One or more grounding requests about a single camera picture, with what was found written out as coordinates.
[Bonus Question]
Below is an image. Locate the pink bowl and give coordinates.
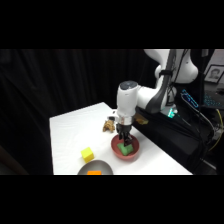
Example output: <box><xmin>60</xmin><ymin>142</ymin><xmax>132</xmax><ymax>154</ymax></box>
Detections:
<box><xmin>110</xmin><ymin>132</ymin><xmax>141</xmax><ymax>161</ymax></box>

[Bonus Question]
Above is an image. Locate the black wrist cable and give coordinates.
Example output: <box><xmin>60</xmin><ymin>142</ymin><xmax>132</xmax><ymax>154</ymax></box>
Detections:
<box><xmin>159</xmin><ymin>49</ymin><xmax>188</xmax><ymax>101</ymax></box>

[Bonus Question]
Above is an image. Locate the blue lit device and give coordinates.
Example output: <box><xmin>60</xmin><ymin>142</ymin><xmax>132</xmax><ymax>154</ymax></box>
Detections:
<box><xmin>180</xmin><ymin>88</ymin><xmax>200</xmax><ymax>110</ymax></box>

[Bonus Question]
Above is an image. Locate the framed portrait picture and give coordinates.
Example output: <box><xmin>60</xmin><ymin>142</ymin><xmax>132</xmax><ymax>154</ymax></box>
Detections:
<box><xmin>203</xmin><ymin>64</ymin><xmax>224</xmax><ymax>84</ymax></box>

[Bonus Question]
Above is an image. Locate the grey bowl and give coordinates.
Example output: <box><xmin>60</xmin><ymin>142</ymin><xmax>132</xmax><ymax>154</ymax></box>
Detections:
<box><xmin>77</xmin><ymin>159</ymin><xmax>114</xmax><ymax>176</ymax></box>

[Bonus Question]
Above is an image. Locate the yellow cube block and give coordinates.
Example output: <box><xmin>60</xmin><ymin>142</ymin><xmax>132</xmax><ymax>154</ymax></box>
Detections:
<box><xmin>80</xmin><ymin>146</ymin><xmax>96</xmax><ymax>164</ymax></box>

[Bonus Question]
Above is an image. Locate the yellow cable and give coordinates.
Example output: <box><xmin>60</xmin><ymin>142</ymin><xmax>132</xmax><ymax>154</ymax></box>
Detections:
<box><xmin>207</xmin><ymin>108</ymin><xmax>224</xmax><ymax>152</ymax></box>

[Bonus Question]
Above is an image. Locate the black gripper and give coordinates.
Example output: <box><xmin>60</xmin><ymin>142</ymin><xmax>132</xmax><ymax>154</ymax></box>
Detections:
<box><xmin>115</xmin><ymin>123</ymin><xmax>135</xmax><ymax>148</ymax></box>

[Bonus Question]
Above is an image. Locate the blue lit keyboard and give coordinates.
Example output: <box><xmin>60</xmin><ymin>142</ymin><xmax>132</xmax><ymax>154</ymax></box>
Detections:
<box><xmin>202</xmin><ymin>92</ymin><xmax>224</xmax><ymax>110</ymax></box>

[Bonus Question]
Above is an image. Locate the amber wrist camera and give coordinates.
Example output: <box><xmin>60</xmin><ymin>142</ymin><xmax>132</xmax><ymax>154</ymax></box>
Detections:
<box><xmin>133</xmin><ymin>112</ymin><xmax>150</xmax><ymax>126</ymax></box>

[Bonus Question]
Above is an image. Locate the green triangle block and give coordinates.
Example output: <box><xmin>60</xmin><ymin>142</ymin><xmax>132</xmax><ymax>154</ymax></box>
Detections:
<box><xmin>116</xmin><ymin>141</ymin><xmax>135</xmax><ymax>157</ymax></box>

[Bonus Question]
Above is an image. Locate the black covered robot stand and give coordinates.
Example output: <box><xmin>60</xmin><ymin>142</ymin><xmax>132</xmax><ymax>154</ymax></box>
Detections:
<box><xmin>123</xmin><ymin>98</ymin><xmax>216</xmax><ymax>176</ymax></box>

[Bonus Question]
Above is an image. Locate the green status light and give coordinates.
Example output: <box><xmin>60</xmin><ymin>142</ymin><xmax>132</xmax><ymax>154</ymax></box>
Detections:
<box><xmin>166</xmin><ymin>107</ymin><xmax>180</xmax><ymax>120</ymax></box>

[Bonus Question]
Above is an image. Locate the brown plush toy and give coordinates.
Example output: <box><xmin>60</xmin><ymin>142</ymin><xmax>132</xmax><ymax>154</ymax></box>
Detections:
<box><xmin>102</xmin><ymin>118</ymin><xmax>117</xmax><ymax>133</ymax></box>

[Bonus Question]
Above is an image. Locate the black curtain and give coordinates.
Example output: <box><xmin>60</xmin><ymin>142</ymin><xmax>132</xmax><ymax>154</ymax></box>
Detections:
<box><xmin>0</xmin><ymin>49</ymin><xmax>158</xmax><ymax>176</ymax></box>

